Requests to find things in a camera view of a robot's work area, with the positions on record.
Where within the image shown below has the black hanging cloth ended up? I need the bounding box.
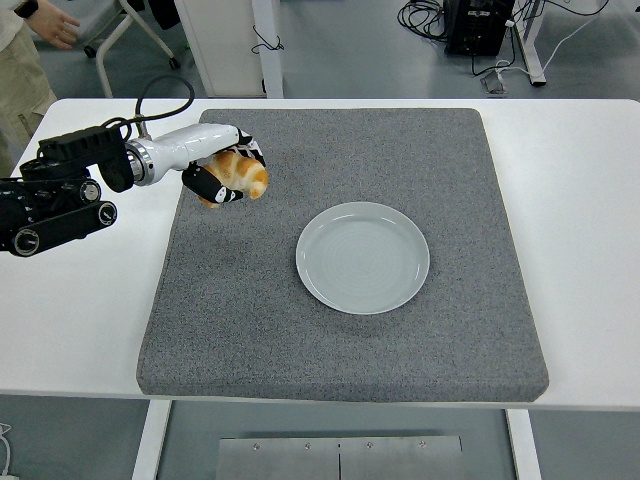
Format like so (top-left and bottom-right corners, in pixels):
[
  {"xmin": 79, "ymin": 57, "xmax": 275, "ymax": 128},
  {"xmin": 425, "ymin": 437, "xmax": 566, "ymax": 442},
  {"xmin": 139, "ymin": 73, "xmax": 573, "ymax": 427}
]
[{"xmin": 149, "ymin": 0, "xmax": 182, "ymax": 31}]

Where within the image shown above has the black cable loop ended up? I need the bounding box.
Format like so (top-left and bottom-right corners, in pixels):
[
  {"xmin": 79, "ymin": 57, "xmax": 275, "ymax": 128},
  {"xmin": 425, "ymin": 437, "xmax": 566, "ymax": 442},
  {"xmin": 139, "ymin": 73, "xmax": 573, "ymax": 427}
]
[{"xmin": 251, "ymin": 24, "xmax": 285, "ymax": 54}]

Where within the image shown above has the pale grey round plate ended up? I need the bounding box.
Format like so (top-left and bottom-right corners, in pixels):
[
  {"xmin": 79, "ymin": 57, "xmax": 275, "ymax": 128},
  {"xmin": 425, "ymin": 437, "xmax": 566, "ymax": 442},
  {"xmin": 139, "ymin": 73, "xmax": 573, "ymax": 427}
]
[{"xmin": 295, "ymin": 201, "xmax": 432, "ymax": 316}]

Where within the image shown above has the white table leg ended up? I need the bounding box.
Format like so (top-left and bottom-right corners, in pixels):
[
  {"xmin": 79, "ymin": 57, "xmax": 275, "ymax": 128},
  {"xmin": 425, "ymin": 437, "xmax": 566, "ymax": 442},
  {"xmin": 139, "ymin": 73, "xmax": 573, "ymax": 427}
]
[
  {"xmin": 130, "ymin": 399, "xmax": 174, "ymax": 480},
  {"xmin": 504, "ymin": 408, "xmax": 544, "ymax": 480}
]

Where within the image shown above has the black cable bundle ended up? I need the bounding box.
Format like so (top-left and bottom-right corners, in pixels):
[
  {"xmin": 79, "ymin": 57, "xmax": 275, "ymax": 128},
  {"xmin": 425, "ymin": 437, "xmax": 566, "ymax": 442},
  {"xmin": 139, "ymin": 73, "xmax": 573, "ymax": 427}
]
[{"xmin": 397, "ymin": 0, "xmax": 451, "ymax": 42}]

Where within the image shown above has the croissant bread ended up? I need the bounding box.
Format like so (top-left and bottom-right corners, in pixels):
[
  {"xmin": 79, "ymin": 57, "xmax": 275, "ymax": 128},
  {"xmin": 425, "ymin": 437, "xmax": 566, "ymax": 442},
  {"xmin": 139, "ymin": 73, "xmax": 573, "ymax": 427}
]
[{"xmin": 198, "ymin": 149, "xmax": 271, "ymax": 210}]

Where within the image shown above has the black computer box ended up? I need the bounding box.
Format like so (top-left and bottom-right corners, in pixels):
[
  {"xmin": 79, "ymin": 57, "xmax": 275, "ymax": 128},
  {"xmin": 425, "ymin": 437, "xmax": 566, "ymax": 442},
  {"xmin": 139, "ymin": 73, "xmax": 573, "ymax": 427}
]
[{"xmin": 443, "ymin": 0, "xmax": 516, "ymax": 57}]

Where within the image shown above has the thin white cable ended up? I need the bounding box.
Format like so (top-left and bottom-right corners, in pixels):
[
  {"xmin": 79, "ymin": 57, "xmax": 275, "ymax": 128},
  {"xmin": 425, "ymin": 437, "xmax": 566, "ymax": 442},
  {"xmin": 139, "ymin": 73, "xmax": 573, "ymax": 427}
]
[{"xmin": 0, "ymin": 422, "xmax": 14, "ymax": 477}]

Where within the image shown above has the white cabinet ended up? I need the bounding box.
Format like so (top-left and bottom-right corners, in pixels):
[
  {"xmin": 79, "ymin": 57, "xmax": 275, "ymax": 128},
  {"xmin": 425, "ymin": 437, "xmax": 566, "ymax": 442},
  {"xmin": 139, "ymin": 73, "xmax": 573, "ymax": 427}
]
[{"xmin": 174, "ymin": 0, "xmax": 266, "ymax": 99}]

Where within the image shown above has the white desk leg with foot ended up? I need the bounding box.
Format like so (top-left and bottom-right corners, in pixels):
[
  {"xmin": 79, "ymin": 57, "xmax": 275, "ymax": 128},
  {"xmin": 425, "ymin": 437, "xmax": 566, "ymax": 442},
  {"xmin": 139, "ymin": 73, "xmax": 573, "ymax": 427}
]
[{"xmin": 509, "ymin": 0, "xmax": 547, "ymax": 88}]

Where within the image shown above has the grey felt mat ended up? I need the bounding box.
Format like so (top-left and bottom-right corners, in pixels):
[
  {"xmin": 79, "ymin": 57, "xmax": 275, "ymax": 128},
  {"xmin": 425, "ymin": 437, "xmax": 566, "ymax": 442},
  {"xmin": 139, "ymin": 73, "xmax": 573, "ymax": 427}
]
[{"xmin": 136, "ymin": 107, "xmax": 552, "ymax": 404}]

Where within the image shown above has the grey chair with white legs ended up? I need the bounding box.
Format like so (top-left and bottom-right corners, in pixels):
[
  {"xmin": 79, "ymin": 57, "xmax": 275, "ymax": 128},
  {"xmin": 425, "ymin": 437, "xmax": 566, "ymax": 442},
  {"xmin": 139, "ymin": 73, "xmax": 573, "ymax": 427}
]
[{"xmin": 69, "ymin": 0, "xmax": 181, "ymax": 100}]

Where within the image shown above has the person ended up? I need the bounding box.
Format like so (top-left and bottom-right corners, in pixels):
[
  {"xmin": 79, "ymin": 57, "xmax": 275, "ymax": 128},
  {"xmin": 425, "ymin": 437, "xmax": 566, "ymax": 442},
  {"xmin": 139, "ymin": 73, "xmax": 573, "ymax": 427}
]
[{"xmin": 0, "ymin": 0, "xmax": 81, "ymax": 177}]

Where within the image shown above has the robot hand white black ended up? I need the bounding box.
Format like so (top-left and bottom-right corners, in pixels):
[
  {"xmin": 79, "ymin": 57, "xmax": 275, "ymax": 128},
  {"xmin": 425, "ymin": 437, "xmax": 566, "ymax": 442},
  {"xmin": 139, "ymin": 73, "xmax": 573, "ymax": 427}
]
[{"xmin": 144, "ymin": 123, "xmax": 269, "ymax": 210}]

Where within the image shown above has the white upright post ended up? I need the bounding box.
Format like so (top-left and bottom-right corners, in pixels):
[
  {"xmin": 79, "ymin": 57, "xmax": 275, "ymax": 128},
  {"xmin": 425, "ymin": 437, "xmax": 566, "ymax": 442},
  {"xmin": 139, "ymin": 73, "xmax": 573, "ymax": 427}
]
[{"xmin": 251, "ymin": 0, "xmax": 285, "ymax": 100}]

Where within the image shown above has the person's hand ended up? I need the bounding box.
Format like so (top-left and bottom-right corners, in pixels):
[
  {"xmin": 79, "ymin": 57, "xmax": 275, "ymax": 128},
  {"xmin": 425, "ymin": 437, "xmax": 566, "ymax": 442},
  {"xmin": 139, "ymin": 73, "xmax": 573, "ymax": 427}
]
[{"xmin": 28, "ymin": 5, "xmax": 81, "ymax": 50}]

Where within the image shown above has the clear plastic floor piece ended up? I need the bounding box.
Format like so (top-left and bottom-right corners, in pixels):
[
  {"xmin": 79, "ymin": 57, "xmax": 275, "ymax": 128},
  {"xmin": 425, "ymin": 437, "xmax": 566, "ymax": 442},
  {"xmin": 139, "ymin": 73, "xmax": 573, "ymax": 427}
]
[{"xmin": 480, "ymin": 69, "xmax": 510, "ymax": 95}]

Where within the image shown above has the white floor cable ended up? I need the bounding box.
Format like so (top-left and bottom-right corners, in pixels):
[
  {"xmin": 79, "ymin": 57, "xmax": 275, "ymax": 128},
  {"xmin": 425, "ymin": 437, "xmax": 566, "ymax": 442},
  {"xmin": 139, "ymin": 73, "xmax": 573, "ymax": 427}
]
[{"xmin": 542, "ymin": 0, "xmax": 614, "ymax": 71}]

